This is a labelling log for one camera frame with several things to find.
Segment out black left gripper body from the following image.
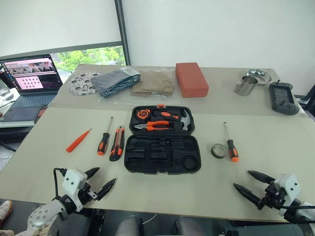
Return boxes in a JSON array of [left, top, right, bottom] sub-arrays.
[[78, 181, 98, 205]]

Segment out orange black utility knife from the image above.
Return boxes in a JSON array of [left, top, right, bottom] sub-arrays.
[[109, 125, 126, 162]]

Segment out dark grey window frame post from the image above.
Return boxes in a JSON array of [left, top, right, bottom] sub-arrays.
[[114, 0, 131, 66]]

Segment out clear plastic container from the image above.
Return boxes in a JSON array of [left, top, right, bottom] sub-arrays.
[[0, 80, 14, 108]]

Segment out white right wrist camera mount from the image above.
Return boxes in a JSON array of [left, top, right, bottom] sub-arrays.
[[274, 174, 301, 205]]

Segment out stainless steel cup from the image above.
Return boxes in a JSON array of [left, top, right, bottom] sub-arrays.
[[233, 75, 258, 96]]

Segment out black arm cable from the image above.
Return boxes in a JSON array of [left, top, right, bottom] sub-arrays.
[[53, 168, 67, 198], [280, 205, 315, 211]]

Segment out round perforated metal plate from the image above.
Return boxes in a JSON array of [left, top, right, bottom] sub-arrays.
[[66, 71, 103, 95]]

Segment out orange black handled screwdriver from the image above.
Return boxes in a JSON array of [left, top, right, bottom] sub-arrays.
[[223, 121, 239, 162], [97, 116, 114, 156]]

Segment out grey rounded shape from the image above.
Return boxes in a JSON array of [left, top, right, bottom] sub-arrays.
[[115, 216, 144, 236]]

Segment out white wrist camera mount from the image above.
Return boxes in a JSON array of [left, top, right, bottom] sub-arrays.
[[274, 174, 301, 205], [61, 169, 88, 212]]

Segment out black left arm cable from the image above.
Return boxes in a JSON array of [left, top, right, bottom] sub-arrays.
[[53, 168, 67, 198]]

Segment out thin orange tester screwdriver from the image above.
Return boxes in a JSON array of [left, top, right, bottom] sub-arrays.
[[65, 127, 94, 153]]

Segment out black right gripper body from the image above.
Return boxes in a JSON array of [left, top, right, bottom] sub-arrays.
[[257, 181, 286, 211]]

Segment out orange black tape measure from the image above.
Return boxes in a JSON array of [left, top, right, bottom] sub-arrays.
[[136, 109, 151, 121]]

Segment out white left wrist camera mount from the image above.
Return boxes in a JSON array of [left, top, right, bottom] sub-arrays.
[[61, 169, 88, 212]]

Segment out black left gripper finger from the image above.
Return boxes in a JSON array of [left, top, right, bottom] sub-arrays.
[[84, 167, 100, 181], [95, 178, 117, 201]]

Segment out red orange rectangular block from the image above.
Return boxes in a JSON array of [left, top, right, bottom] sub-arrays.
[[175, 62, 210, 98]]

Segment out tan folded cloth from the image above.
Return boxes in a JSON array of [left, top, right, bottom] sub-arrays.
[[130, 69, 176, 97]]

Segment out claw hammer orange black handle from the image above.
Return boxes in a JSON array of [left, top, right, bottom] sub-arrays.
[[152, 110, 192, 131]]

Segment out grey tape roll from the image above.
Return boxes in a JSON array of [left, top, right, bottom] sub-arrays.
[[211, 143, 227, 159]]

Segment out stainless steel bowl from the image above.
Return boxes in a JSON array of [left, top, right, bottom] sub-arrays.
[[244, 69, 273, 86]]

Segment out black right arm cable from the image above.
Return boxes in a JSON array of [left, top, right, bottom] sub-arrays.
[[280, 205, 315, 211]]

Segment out orange handled pliers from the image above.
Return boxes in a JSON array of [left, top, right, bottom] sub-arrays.
[[134, 120, 171, 132]]

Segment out black chair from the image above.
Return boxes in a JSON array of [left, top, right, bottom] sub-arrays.
[[294, 85, 315, 116]]

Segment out black handheld controller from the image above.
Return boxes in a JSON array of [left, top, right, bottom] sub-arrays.
[[269, 80, 301, 116]]

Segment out open grey laptop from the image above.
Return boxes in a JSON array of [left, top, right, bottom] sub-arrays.
[[0, 54, 64, 123]]

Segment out thin white cable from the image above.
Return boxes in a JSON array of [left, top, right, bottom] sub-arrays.
[[142, 213, 158, 226]]

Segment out dark grey folded cloth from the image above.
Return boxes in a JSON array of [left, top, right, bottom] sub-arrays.
[[90, 67, 142, 99]]

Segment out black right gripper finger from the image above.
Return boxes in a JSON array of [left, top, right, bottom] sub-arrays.
[[232, 182, 263, 207], [247, 170, 276, 184]]

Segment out black tool case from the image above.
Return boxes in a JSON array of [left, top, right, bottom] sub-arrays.
[[124, 104, 202, 176]]

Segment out black floor cable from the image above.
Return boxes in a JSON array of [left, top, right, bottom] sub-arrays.
[[0, 141, 17, 152]]

